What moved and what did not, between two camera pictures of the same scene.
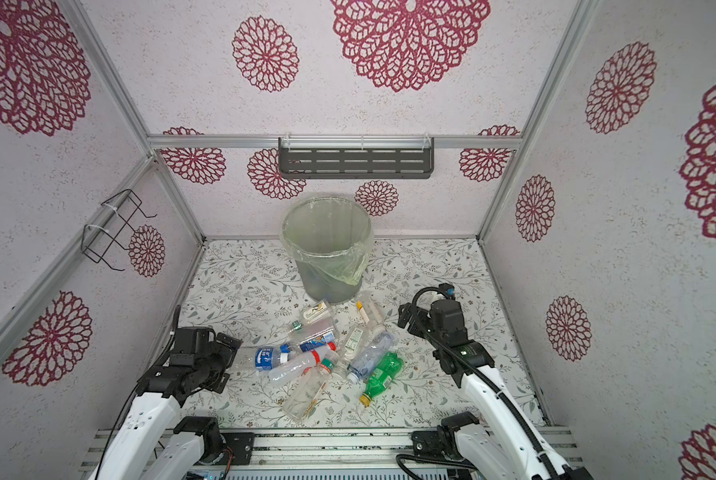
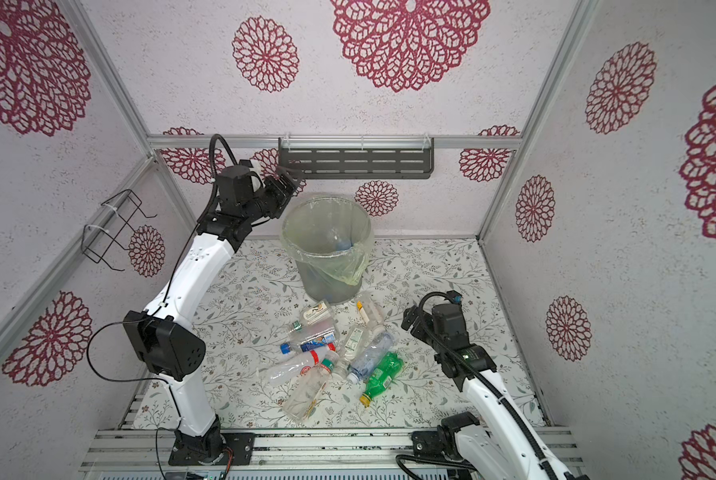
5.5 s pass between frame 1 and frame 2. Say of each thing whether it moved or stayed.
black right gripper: stayed
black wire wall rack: stayed
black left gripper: moved
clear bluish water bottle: stayed
